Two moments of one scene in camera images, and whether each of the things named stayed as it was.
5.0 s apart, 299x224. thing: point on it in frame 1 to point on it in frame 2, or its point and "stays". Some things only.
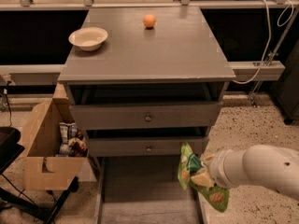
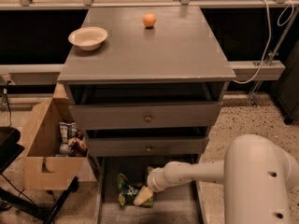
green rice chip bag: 189,162 to 127,192
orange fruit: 149,21 stays
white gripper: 217,169 to 154,178
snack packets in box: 72,142 stays
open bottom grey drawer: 145,189 stays
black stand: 9,149 stays
